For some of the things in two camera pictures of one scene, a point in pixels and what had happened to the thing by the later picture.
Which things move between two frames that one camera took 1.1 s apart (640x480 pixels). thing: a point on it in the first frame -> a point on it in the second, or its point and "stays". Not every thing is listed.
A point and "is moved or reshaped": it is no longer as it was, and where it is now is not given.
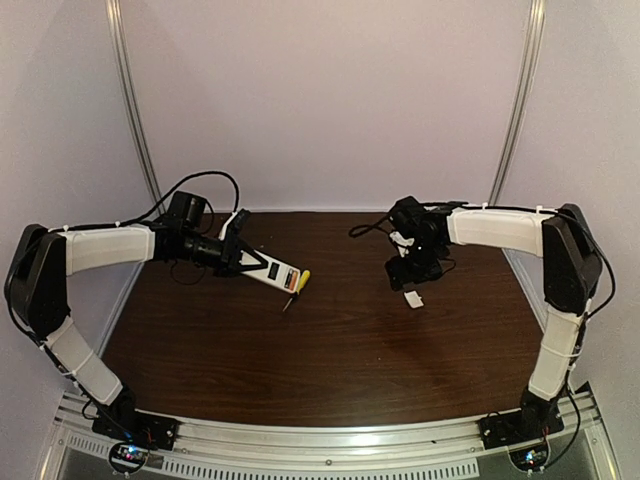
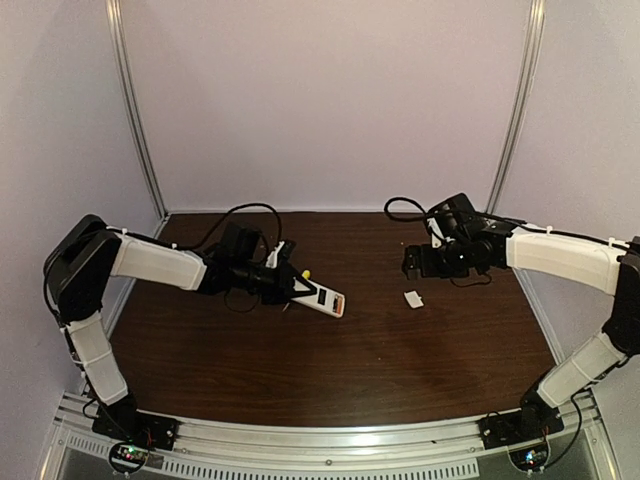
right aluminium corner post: x=535 y=26 stays
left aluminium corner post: x=113 y=11 stays
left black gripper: x=230 y=255 -> x=285 y=282
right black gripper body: x=413 y=271 -> x=413 y=260
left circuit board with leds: x=127 y=457 stays
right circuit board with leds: x=531 y=459 stays
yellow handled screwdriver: x=303 y=280 stays
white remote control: x=277 y=273 is moved or reshaped
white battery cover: x=414 y=299 stays
